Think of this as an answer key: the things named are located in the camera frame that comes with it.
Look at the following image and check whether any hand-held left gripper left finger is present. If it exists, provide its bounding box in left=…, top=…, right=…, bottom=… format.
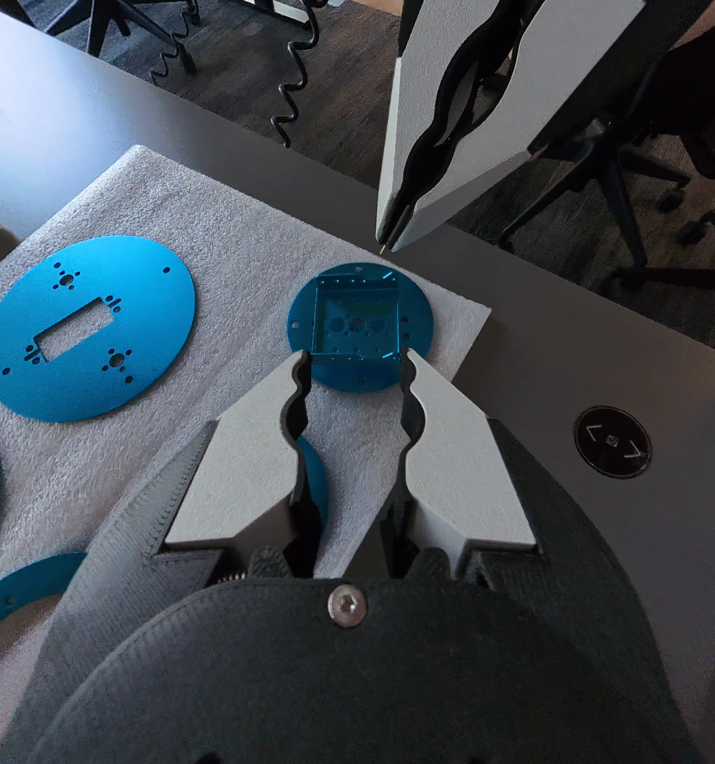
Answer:
left=164, top=349, right=325, bottom=577

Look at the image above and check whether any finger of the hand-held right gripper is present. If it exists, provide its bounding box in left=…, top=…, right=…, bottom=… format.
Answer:
left=375, top=0, right=502, bottom=247
left=390, top=0, right=648, bottom=253

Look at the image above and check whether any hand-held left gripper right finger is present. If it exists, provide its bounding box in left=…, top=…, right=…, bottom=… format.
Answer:
left=380, top=348, right=539, bottom=579

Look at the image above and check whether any small blue perforated disc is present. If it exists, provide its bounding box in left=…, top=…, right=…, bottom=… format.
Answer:
left=298, top=435, right=330, bottom=541
left=287, top=261, right=435, bottom=394

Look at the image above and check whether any blue metal U bracket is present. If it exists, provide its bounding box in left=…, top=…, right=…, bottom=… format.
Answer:
left=310, top=270, right=407, bottom=366

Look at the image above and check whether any black round desk control panel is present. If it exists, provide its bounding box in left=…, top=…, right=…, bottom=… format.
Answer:
left=574, top=406, right=652, bottom=478

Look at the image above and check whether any black office chair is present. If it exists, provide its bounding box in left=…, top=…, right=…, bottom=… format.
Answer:
left=498, top=54, right=715, bottom=302

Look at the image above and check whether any blue disc with rectangular slot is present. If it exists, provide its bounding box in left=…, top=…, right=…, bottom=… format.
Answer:
left=0, top=236, right=197, bottom=423

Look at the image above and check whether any white foam mat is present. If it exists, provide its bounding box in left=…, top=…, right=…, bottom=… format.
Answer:
left=0, top=145, right=491, bottom=738

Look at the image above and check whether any black saddle stool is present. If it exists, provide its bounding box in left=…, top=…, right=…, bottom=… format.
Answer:
left=32, top=0, right=200, bottom=75

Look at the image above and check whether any coiled black cable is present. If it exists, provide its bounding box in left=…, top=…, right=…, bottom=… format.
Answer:
left=270, top=0, right=321, bottom=148
left=150, top=33, right=185, bottom=84

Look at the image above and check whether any blue metal ring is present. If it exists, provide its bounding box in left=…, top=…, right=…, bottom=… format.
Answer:
left=0, top=552, right=88, bottom=644

